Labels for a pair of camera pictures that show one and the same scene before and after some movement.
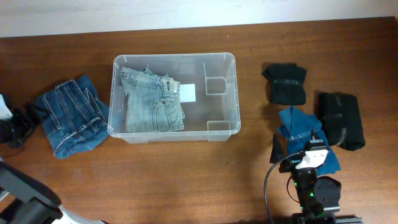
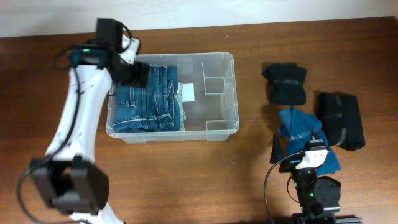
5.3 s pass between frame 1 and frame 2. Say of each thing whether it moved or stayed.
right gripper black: stayed
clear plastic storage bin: stayed
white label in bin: stayed
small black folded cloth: stayed
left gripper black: moved
